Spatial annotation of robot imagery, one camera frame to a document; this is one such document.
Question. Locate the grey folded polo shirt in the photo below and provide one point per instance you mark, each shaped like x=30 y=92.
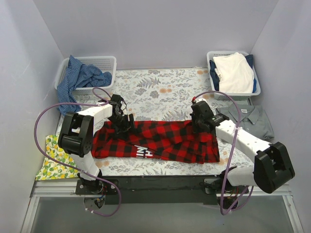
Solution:
x=253 y=119

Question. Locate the white folded shirt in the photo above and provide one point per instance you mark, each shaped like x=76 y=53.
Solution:
x=235 y=72

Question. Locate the floral print table mat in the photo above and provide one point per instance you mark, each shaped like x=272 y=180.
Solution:
x=163 y=94

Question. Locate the red black plaid shirt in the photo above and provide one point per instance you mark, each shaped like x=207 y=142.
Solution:
x=164 y=140

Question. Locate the lemon print cloth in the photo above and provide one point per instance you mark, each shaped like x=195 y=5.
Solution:
x=52 y=170

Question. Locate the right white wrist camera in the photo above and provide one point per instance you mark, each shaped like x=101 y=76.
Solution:
x=197 y=100

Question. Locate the black base beam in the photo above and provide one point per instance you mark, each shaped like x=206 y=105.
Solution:
x=165 y=189

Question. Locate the blue checked shirt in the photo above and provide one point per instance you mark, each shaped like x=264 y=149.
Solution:
x=79 y=75

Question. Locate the left white plastic basket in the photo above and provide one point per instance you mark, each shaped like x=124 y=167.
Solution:
x=104 y=63

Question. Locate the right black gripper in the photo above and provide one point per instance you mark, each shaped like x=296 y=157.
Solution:
x=198 y=124

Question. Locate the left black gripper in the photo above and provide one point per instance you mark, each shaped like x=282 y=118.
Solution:
x=126 y=122

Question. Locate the aluminium frame rail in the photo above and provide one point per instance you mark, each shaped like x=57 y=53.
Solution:
x=67 y=188

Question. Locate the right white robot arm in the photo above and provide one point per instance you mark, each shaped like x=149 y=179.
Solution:
x=272 y=166

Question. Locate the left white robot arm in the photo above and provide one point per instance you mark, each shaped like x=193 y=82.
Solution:
x=78 y=129

